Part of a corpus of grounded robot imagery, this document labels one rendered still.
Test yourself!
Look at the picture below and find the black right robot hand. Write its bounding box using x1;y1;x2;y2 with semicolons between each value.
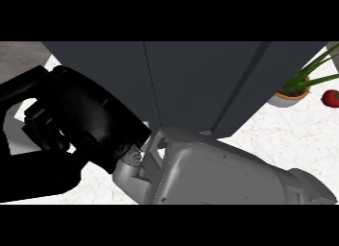
0;64;154;205

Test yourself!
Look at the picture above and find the dark grey cabinet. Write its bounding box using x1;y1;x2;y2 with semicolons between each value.
41;41;274;136

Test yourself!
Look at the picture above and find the dark grey cabinet door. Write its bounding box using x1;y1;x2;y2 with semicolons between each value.
210;41;330;139

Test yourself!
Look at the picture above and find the green plant in white pot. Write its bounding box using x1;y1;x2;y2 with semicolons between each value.
266;41;339;109

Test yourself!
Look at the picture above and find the red tomato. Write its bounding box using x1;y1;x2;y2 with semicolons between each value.
321;88;339;110

